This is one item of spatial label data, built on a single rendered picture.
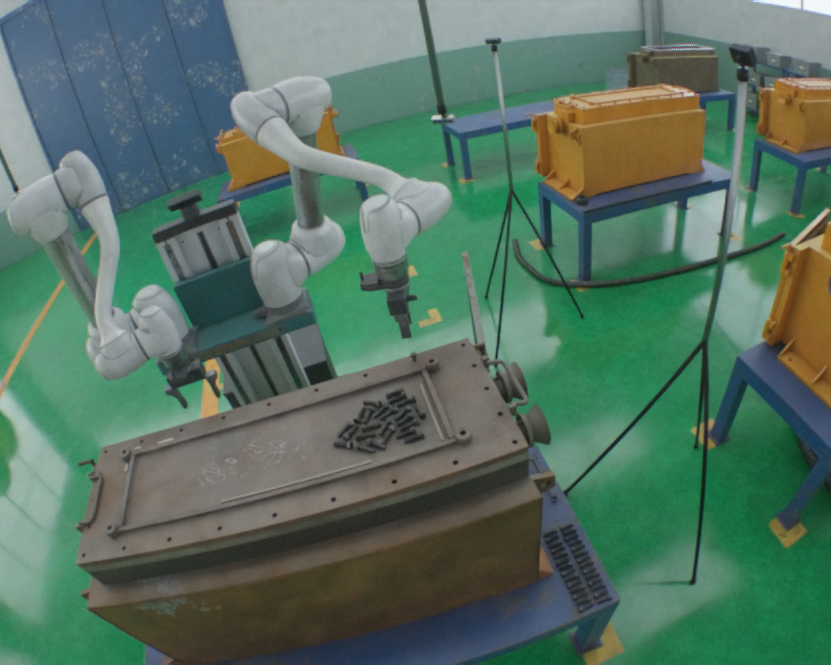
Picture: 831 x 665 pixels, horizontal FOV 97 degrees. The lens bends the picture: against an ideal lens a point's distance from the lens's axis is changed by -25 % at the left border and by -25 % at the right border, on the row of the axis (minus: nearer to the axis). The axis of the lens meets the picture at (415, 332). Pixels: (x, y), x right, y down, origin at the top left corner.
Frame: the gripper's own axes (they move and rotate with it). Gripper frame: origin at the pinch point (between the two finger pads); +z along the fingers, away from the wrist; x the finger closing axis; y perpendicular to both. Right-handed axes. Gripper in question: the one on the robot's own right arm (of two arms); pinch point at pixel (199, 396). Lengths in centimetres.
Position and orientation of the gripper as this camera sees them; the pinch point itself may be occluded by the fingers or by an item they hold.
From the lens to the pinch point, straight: 176.7
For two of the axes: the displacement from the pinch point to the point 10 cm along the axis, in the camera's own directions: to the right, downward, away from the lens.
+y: -2.8, -5.6, 7.8
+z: 1.8, 7.7, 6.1
